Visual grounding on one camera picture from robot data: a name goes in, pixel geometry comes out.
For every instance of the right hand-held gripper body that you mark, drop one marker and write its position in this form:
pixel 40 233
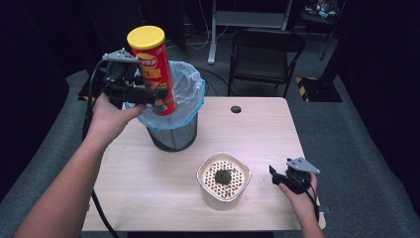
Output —
pixel 298 177

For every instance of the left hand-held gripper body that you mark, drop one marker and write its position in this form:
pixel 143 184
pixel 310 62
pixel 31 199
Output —
pixel 120 76

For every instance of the red chip can yellow lid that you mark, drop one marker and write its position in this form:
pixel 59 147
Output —
pixel 155 71

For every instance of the blue plastic bin bag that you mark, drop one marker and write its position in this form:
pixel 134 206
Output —
pixel 185 95

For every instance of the black mesh trash bin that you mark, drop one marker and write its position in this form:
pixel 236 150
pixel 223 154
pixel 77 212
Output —
pixel 176 135

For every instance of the brown wet tea leaves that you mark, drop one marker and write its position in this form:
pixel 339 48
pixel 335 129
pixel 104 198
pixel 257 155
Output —
pixel 223 177

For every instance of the beige container with perforated strainer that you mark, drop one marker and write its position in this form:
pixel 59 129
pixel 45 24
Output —
pixel 224 195

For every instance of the person's right hand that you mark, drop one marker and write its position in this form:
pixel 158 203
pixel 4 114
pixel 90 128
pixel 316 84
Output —
pixel 300 201

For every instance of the person's left hand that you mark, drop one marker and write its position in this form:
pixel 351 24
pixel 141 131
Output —
pixel 110 119

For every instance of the black folding chair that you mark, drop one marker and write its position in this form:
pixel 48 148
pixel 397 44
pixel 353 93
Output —
pixel 264 59

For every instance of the cluttered dark table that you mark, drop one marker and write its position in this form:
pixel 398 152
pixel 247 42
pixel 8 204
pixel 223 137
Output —
pixel 322 8

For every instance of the grey table bracket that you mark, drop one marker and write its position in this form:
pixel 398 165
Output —
pixel 325 209

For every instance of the white desk frame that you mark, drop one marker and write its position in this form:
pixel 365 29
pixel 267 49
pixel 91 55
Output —
pixel 246 20

